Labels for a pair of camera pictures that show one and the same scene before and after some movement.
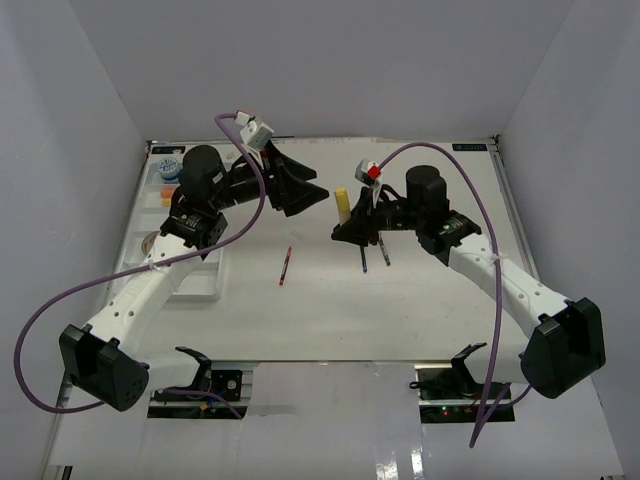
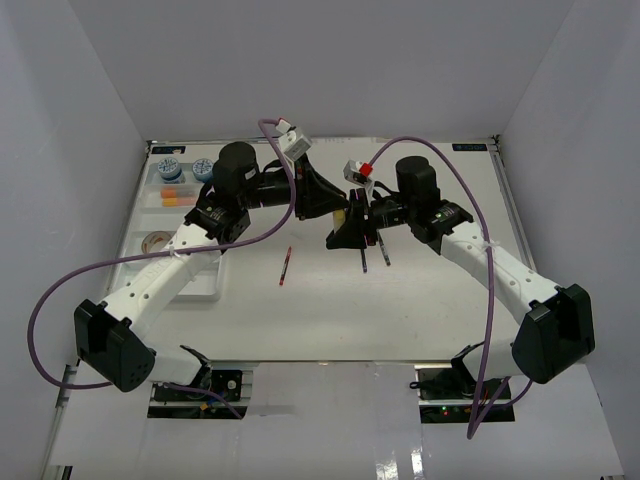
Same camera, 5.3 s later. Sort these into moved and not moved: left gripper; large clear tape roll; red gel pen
Moved: left gripper
Not moved: large clear tape roll; red gel pen
